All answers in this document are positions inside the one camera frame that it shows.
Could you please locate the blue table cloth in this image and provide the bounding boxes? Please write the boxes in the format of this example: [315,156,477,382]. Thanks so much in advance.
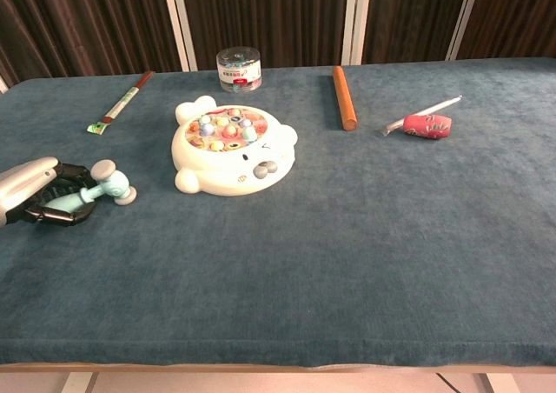
[0,57,556,367]

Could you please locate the brown wooden rod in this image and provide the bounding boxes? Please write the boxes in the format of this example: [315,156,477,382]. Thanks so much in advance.
[332,65,358,131]

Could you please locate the clear jar of coloured clips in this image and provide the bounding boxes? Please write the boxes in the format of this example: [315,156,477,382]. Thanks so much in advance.
[215,47,263,93]

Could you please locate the white bear whack-a-mole toy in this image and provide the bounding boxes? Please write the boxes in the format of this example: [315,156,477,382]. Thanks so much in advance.
[170,96,300,197]

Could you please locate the left black-fingered silver robot hand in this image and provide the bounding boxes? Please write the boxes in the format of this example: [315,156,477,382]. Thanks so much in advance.
[0,156,97,228]

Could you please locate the white table leg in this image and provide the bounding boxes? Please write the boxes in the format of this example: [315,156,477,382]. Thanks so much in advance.
[60,371,100,393]
[480,371,520,393]

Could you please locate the red chopsticks in green wrapper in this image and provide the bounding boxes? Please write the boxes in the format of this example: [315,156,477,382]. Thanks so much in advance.
[86,70,156,135]

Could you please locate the pink patterned cylinder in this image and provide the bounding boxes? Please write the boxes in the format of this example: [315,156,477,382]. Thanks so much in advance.
[402,113,453,142]

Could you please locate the dark brown pleated curtain panel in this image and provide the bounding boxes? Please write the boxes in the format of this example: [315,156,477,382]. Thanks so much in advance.
[455,0,556,62]
[180,0,351,70]
[362,0,473,66]
[0,0,183,88]

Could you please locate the light blue toy hammer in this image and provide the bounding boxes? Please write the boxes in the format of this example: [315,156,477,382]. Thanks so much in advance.
[43,159,137,211]

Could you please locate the black floor cable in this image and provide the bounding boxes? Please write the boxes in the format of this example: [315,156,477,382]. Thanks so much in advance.
[436,371,460,393]

